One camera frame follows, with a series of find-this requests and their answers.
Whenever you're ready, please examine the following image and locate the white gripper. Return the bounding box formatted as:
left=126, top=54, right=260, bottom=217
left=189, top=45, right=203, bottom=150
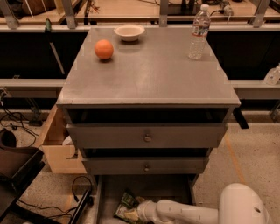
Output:
left=124, top=200, right=158, bottom=224

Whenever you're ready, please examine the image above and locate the green jalapeno chip bag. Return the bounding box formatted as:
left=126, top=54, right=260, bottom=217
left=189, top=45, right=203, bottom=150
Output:
left=114, top=189, right=145, bottom=224

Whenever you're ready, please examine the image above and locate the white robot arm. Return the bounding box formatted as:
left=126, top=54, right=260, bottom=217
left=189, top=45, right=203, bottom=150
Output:
left=124, top=183, right=274, bottom=224

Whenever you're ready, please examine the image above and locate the gray bottom drawer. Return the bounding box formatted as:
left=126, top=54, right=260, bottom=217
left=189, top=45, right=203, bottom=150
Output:
left=93, top=174, right=195, bottom=224

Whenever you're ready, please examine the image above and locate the gray drawer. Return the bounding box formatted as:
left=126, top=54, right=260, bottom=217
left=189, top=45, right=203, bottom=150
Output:
left=83, top=157, right=208, bottom=175
left=66, top=123, right=228, bottom=149
left=93, top=174, right=195, bottom=224

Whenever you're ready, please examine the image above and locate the gray middle drawer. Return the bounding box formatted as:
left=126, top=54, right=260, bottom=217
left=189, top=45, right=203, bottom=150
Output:
left=83, top=157, right=208, bottom=175

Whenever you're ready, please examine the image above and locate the gray top drawer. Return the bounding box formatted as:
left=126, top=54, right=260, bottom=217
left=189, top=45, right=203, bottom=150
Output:
left=66, top=123, right=228, bottom=149

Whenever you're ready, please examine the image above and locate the gray drawer cabinet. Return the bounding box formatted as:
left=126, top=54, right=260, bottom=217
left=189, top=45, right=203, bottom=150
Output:
left=56, top=26, right=242, bottom=224

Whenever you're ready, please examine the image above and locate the light wooden box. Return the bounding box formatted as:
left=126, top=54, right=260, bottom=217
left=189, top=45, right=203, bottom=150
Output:
left=37, top=106, right=86, bottom=174

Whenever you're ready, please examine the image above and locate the orange fruit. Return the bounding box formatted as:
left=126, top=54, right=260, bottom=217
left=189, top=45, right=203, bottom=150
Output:
left=94, top=39, right=114, bottom=60

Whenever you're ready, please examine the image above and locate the white bowl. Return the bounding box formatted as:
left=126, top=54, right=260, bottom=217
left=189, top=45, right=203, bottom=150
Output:
left=114, top=24, right=145, bottom=42

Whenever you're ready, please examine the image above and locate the clear water bottle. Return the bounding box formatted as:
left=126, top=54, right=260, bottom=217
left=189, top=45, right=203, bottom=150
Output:
left=189, top=4, right=211, bottom=60

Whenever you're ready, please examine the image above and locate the black floor cable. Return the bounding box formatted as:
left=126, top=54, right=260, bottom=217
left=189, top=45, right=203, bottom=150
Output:
left=17, top=174, right=95, bottom=220

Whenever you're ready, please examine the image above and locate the green handled tool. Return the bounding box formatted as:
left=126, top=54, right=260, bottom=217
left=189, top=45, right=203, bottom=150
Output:
left=45, top=18, right=66, bottom=75

